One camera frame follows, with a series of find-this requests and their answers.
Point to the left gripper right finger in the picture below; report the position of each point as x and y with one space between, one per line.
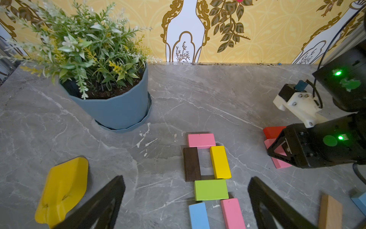
269 208

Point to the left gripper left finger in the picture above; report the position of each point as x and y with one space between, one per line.
101 210

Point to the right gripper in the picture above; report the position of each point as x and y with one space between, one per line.
335 142

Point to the pink block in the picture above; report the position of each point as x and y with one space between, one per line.
279 164
232 214
201 141

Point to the red block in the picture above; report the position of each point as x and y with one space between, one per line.
272 132

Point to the yellow block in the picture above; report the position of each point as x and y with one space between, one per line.
220 163

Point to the green block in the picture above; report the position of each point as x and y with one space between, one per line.
206 190

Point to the light blue block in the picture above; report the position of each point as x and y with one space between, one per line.
359 200
198 216

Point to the dark brown block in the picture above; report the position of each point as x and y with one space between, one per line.
191 164

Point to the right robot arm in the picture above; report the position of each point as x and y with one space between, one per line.
345 79

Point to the wooden block upper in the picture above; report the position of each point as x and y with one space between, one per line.
331 212

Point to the yellow toy shovel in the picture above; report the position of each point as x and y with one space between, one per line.
65 186

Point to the potted green plant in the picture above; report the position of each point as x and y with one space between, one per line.
99 60

